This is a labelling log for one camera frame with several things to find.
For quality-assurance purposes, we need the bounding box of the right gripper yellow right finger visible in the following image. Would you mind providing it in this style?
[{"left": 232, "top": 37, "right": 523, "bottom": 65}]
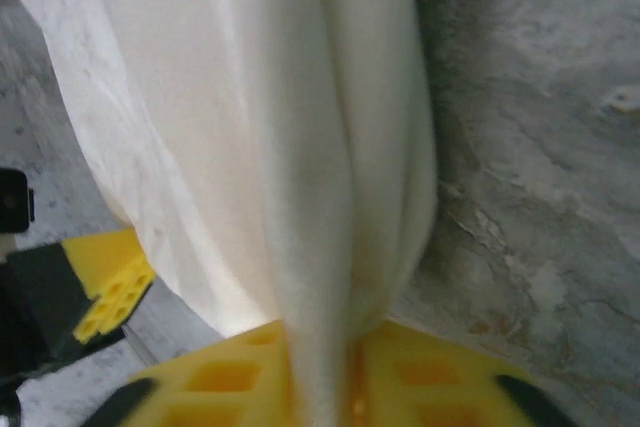
[{"left": 349, "top": 321, "right": 566, "bottom": 427}]

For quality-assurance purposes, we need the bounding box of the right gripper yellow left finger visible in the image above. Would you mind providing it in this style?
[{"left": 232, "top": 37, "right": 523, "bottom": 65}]
[{"left": 84, "top": 319, "right": 301, "bottom": 427}]

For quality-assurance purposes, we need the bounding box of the white t-shirt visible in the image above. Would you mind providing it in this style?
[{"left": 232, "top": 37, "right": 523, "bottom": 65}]
[{"left": 0, "top": 0, "right": 441, "bottom": 427}]

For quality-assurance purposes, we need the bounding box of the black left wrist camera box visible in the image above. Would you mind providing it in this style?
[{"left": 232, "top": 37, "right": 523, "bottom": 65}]
[{"left": 0, "top": 169, "right": 37, "bottom": 236}]

